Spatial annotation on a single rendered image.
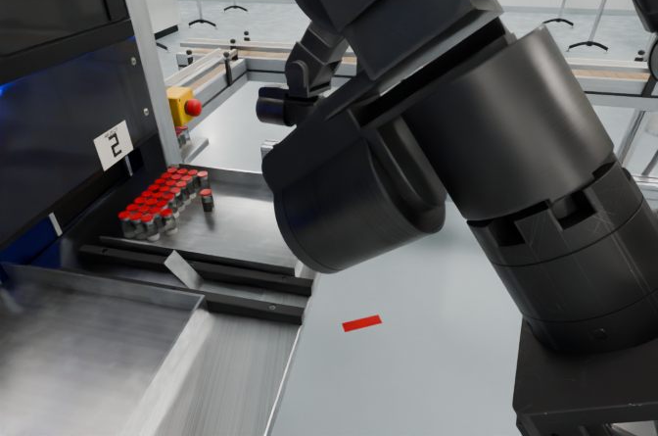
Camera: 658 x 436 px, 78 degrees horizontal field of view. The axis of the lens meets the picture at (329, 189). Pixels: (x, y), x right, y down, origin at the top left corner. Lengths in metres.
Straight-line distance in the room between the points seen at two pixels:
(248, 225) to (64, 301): 0.30
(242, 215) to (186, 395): 0.36
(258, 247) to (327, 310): 1.08
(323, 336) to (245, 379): 1.15
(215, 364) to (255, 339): 0.06
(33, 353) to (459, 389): 1.31
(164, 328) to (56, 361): 0.13
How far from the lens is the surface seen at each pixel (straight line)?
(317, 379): 1.60
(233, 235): 0.76
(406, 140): 0.18
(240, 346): 0.60
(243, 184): 0.90
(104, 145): 0.82
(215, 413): 0.56
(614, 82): 1.65
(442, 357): 1.70
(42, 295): 0.77
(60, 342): 0.69
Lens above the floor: 1.35
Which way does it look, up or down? 33 degrees down
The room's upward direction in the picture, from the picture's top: straight up
